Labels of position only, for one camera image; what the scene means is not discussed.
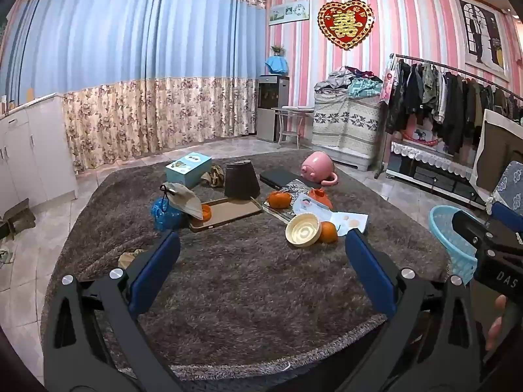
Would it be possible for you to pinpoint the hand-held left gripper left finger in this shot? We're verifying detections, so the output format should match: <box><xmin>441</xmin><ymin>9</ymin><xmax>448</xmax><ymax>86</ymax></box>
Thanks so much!
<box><xmin>43</xmin><ymin>231</ymin><xmax>184</xmax><ymax>392</ymax></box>

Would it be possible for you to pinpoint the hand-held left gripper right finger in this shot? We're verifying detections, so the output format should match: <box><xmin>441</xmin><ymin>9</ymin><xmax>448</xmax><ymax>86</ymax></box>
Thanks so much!
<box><xmin>339</xmin><ymin>229</ymin><xmax>483</xmax><ymax>392</ymax></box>

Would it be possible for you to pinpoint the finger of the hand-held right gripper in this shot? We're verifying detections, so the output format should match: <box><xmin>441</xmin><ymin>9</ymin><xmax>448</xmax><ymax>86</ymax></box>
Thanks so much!
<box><xmin>451</xmin><ymin>209</ymin><xmax>501</xmax><ymax>254</ymax></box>
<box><xmin>491</xmin><ymin>203</ymin><xmax>523</xmax><ymax>235</ymax></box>

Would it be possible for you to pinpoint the brown paper scrap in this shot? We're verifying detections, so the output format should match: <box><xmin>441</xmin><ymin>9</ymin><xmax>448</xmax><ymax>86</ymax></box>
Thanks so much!
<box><xmin>118</xmin><ymin>249</ymin><xmax>144</xmax><ymax>268</ymax></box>

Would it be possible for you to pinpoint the light blue plastic basket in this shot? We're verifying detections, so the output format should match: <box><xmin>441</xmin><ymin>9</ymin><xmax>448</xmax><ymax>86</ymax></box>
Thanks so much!
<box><xmin>429</xmin><ymin>205</ymin><xmax>478</xmax><ymax>286</ymax></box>

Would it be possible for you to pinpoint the blue mesh ball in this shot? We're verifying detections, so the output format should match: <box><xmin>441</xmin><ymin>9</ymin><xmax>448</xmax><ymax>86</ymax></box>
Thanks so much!
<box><xmin>150</xmin><ymin>197</ymin><xmax>184</xmax><ymax>231</ymax></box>

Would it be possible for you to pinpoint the white paper with circles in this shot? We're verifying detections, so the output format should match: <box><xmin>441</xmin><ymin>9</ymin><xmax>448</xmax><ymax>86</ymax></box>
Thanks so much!
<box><xmin>331</xmin><ymin>211</ymin><xmax>369</xmax><ymax>237</ymax></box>

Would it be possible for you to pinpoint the orange fruit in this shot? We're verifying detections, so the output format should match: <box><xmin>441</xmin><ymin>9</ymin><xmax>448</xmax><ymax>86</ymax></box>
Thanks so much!
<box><xmin>267</xmin><ymin>190</ymin><xmax>293</xmax><ymax>210</ymax></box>
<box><xmin>319</xmin><ymin>221</ymin><xmax>339</xmax><ymax>244</ymax></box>

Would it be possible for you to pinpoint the beige cap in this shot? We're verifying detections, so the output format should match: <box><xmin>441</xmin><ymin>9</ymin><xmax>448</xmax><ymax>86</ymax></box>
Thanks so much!
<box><xmin>160</xmin><ymin>182</ymin><xmax>204</xmax><ymax>220</ymax></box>

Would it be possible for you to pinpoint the cream plastic bowl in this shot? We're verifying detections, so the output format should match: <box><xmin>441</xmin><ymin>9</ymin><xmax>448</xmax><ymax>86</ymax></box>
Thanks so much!
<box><xmin>285</xmin><ymin>212</ymin><xmax>323</xmax><ymax>248</ymax></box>

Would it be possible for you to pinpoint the white printed paper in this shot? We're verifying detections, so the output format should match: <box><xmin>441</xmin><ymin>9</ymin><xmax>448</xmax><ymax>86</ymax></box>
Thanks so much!
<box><xmin>292</xmin><ymin>194</ymin><xmax>333</xmax><ymax>223</ymax></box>

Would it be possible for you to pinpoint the brown paper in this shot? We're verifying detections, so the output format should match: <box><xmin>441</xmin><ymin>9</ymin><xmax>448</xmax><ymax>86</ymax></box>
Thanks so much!
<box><xmin>201</xmin><ymin>164</ymin><xmax>225</xmax><ymax>188</ymax></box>

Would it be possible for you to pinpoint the patterned magazine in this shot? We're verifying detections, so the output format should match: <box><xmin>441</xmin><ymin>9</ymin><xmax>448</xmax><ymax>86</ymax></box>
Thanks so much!
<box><xmin>262</xmin><ymin>180</ymin><xmax>315</xmax><ymax>225</ymax></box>

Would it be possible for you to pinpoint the black paper cup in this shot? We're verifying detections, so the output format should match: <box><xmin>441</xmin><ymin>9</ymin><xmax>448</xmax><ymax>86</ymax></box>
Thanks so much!
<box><xmin>224</xmin><ymin>160</ymin><xmax>261</xmax><ymax>201</ymax></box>

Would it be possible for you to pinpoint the person's right hand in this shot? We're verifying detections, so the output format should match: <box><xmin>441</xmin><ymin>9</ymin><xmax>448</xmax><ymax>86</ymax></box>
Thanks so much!
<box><xmin>485</xmin><ymin>295</ymin><xmax>509</xmax><ymax>352</ymax></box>

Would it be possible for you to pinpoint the blue patterned cushion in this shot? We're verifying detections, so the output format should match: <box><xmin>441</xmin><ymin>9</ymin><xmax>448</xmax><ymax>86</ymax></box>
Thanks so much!
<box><xmin>486</xmin><ymin>161</ymin><xmax>523</xmax><ymax>213</ymax></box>

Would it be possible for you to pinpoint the brown framed board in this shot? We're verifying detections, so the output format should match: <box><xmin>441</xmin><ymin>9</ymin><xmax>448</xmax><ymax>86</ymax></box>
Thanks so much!
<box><xmin>470</xmin><ymin>109</ymin><xmax>523</xmax><ymax>197</ymax></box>

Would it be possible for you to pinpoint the low cabinet with lace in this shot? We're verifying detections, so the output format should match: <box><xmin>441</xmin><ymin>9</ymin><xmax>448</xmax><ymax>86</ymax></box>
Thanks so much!
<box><xmin>386</xmin><ymin>141</ymin><xmax>491</xmax><ymax>211</ymax></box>

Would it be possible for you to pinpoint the brown phone case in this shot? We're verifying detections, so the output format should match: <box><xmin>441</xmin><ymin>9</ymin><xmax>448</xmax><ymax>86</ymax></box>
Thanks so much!
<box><xmin>189</xmin><ymin>197</ymin><xmax>263</xmax><ymax>233</ymax></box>

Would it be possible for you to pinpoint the grey shaggy rug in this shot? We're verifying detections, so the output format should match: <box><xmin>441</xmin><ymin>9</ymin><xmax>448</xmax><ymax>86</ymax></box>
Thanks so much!
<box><xmin>41</xmin><ymin>149</ymin><xmax>450</xmax><ymax>380</ymax></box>

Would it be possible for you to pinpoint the light blue cardboard box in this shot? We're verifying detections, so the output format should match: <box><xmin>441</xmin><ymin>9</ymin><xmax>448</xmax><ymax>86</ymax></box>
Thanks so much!
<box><xmin>165</xmin><ymin>152</ymin><xmax>212</xmax><ymax>188</ymax></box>

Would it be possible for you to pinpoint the pink pig-shaped cup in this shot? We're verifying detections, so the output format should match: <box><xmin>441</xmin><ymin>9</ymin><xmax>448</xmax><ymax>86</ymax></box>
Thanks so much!
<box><xmin>301</xmin><ymin>151</ymin><xmax>340</xmax><ymax>187</ymax></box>

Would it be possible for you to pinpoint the row of hanging clothes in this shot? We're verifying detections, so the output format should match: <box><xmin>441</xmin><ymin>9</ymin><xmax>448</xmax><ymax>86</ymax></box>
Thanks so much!
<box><xmin>384</xmin><ymin>59</ymin><xmax>523</xmax><ymax>156</ymax></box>

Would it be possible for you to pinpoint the black flat case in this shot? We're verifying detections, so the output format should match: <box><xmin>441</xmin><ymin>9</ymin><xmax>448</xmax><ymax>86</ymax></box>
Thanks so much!
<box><xmin>260</xmin><ymin>167</ymin><xmax>305</xmax><ymax>188</ymax></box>

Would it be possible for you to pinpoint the small wooden stool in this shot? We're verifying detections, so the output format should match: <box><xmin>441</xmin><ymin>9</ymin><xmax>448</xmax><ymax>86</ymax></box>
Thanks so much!
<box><xmin>0</xmin><ymin>198</ymin><xmax>37</xmax><ymax>239</ymax></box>

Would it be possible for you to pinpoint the patterned cloth covered chest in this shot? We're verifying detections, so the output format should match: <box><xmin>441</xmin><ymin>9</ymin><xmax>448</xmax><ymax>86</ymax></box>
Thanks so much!
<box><xmin>312</xmin><ymin>90</ymin><xmax>389</xmax><ymax>172</ymax></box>

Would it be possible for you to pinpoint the small metal side table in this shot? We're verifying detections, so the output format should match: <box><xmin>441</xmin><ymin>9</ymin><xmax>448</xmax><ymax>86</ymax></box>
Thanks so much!
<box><xmin>272</xmin><ymin>106</ymin><xmax>314</xmax><ymax>150</ymax></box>

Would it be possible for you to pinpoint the white cabinet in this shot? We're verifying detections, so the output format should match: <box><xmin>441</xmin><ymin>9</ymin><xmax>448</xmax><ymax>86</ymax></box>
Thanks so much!
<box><xmin>0</xmin><ymin>94</ymin><xmax>79</xmax><ymax>217</ymax></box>

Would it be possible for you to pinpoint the pink hanging bag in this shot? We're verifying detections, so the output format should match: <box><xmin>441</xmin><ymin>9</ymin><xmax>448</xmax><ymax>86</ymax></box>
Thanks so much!
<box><xmin>379</xmin><ymin>59</ymin><xmax>399</xmax><ymax>103</ymax></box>

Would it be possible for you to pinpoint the metal clothes rack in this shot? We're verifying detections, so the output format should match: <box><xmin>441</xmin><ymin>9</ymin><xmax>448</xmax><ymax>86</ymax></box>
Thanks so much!
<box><xmin>374</xmin><ymin>53</ymin><xmax>523</xmax><ymax>180</ymax></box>

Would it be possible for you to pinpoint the pile of clothes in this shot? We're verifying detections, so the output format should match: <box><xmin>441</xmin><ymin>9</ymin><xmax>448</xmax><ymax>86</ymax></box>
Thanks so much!
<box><xmin>314</xmin><ymin>66</ymin><xmax>387</xmax><ymax>99</ymax></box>

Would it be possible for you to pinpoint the grey water dispenser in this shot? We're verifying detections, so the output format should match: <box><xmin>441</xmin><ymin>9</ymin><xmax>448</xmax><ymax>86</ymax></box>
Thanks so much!
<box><xmin>256</xmin><ymin>74</ymin><xmax>290</xmax><ymax>143</ymax></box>

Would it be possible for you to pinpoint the blue and floral curtain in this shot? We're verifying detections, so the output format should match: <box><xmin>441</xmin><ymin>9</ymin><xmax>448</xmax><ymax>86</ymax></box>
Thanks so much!
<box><xmin>0</xmin><ymin>0</ymin><xmax>268</xmax><ymax>172</ymax></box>

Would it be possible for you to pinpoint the blue cloth cover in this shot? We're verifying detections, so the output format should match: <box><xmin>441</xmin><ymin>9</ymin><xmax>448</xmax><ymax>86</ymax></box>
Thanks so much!
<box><xmin>265</xmin><ymin>55</ymin><xmax>289</xmax><ymax>76</ymax></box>

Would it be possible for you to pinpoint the wedding wall poster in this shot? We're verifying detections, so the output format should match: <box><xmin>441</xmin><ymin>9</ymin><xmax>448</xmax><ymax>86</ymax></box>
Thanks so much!
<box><xmin>455</xmin><ymin>0</ymin><xmax>511</xmax><ymax>82</ymax></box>

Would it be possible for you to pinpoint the red heart wall decoration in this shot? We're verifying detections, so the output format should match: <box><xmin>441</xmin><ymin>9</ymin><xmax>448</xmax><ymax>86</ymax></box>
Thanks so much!
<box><xmin>318</xmin><ymin>1</ymin><xmax>375</xmax><ymax>51</ymax></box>

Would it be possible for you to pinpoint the small wall picture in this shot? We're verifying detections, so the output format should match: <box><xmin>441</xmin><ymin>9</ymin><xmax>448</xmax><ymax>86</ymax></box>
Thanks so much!
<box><xmin>268</xmin><ymin>0</ymin><xmax>309</xmax><ymax>26</ymax></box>

